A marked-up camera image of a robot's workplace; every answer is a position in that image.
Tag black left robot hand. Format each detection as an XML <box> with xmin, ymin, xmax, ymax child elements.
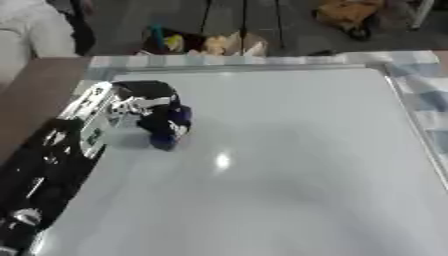
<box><xmin>106</xmin><ymin>80</ymin><xmax>193</xmax><ymax>145</ymax></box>

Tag dark blue whiteboard eraser brush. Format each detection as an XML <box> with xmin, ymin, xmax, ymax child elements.
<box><xmin>148</xmin><ymin>105</ymin><xmax>195</xmax><ymax>152</ymax></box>

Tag open bag with colourful contents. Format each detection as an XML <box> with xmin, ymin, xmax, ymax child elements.
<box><xmin>136</xmin><ymin>23</ymin><xmax>270</xmax><ymax>57</ymax></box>

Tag black tripod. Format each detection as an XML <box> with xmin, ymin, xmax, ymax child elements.
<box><xmin>197</xmin><ymin>0</ymin><xmax>287</xmax><ymax>56</ymax></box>

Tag person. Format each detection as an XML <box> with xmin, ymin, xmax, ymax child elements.
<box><xmin>0</xmin><ymin>0</ymin><xmax>98</xmax><ymax>88</ymax></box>

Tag orange and black bag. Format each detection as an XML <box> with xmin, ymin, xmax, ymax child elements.
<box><xmin>313</xmin><ymin>0</ymin><xmax>387</xmax><ymax>42</ymax></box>

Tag white chair leg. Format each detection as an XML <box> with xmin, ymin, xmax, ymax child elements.
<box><xmin>409</xmin><ymin>0</ymin><xmax>438</xmax><ymax>30</ymax></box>

